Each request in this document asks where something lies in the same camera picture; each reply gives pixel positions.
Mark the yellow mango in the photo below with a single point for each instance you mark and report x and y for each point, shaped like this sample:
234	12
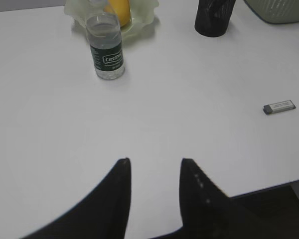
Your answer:
122	9

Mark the pale green wavy plate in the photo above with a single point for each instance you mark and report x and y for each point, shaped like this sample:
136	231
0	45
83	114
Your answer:
142	13

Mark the grey eraser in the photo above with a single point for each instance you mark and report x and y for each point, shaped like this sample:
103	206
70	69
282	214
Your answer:
279	107

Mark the clear water bottle green label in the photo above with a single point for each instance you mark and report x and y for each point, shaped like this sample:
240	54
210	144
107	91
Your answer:
104	36

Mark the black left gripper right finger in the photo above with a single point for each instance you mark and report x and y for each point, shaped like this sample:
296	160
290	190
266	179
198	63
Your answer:
208	213

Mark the green plastic woven basket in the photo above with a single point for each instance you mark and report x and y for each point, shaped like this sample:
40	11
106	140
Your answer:
275	11

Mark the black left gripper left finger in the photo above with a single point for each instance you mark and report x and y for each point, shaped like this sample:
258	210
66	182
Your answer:
102	214

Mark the black mesh pen holder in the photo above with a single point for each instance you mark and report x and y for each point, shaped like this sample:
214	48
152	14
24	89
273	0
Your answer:
213	16

